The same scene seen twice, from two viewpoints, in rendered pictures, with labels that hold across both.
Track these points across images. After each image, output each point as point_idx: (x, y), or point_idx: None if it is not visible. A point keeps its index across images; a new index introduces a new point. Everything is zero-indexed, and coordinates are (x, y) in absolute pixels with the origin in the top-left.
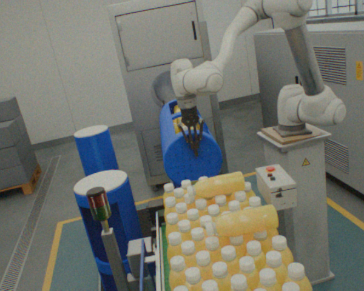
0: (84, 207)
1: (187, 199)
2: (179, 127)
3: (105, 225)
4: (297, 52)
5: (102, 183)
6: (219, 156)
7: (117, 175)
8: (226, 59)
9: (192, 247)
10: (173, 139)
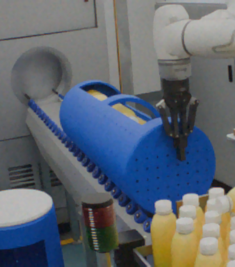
0: None
1: (213, 219)
2: (160, 110)
3: (107, 261)
4: None
5: (14, 209)
6: (212, 162)
7: (33, 196)
8: None
9: None
10: (143, 131)
